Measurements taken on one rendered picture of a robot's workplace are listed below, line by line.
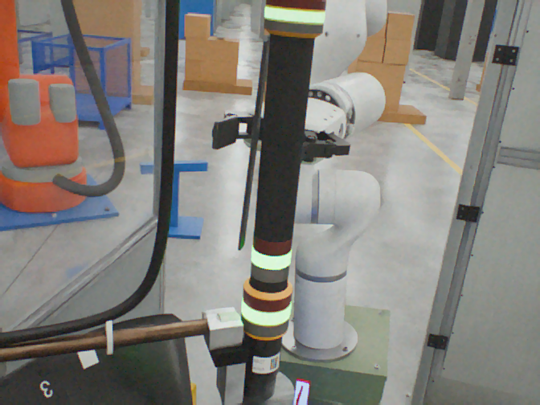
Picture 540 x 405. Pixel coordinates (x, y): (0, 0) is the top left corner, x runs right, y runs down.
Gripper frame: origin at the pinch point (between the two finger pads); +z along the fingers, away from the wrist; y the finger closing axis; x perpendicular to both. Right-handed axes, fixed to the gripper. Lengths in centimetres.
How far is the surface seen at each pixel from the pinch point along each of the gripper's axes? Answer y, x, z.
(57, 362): 10.1, -22.4, 18.1
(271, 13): -7.5, 14.7, 13.0
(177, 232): 194, -178, -244
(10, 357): 3.4, -11.6, 27.8
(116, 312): -1.4, -8.8, 21.6
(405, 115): 178, -180, -782
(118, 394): 4.4, -25.5, 15.3
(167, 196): -3.4, 1.0, 18.5
